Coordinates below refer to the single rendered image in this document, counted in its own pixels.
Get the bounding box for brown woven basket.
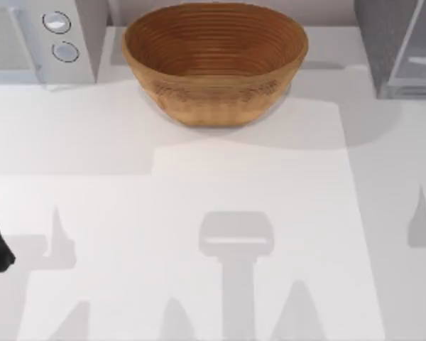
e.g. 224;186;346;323
122;2;310;128

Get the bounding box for pale microwave oven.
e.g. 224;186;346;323
0;0;110;92

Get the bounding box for round grey microwave knob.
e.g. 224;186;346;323
41;10;72;35
51;39;81;64

